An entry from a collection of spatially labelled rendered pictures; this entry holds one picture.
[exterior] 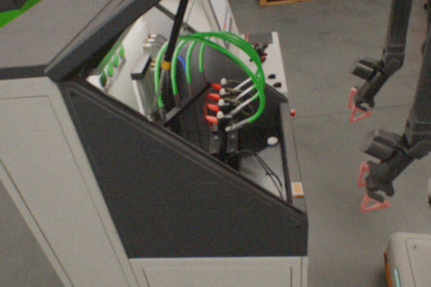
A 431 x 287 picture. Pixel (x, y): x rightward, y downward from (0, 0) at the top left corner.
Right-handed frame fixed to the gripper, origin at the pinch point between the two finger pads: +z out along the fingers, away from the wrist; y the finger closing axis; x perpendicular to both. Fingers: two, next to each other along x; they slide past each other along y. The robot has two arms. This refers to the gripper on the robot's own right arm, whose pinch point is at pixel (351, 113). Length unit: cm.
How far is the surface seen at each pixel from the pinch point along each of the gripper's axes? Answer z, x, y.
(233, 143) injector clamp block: 20.4, -36.5, 19.0
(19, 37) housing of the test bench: -4, -104, 43
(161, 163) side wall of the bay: 6, -55, 56
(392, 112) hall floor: 66, 90, -154
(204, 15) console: -6, -65, -14
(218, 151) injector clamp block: 22, -40, 24
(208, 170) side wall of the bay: 3, -44, 54
